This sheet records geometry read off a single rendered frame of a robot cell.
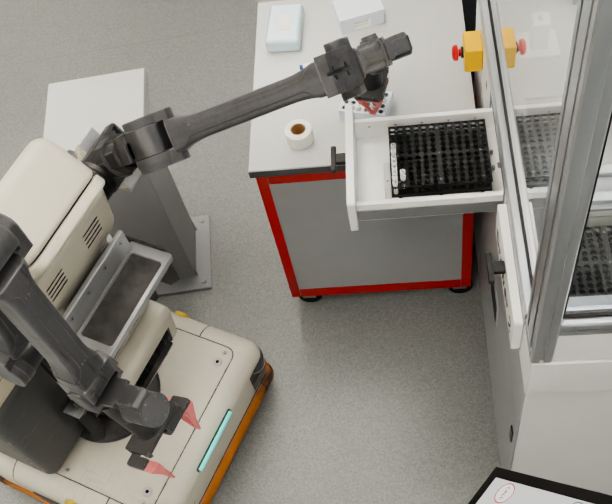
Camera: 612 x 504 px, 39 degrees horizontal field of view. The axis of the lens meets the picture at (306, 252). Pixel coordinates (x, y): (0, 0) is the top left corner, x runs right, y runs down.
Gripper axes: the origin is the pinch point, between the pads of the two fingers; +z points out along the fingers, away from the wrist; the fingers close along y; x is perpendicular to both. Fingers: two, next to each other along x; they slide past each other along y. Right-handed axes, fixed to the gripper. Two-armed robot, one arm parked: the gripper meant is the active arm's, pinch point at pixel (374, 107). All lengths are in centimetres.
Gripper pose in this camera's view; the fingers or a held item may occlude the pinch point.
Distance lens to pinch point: 219.7
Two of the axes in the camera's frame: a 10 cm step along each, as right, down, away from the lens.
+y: 2.7, -8.3, 4.8
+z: 1.4, 5.3, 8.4
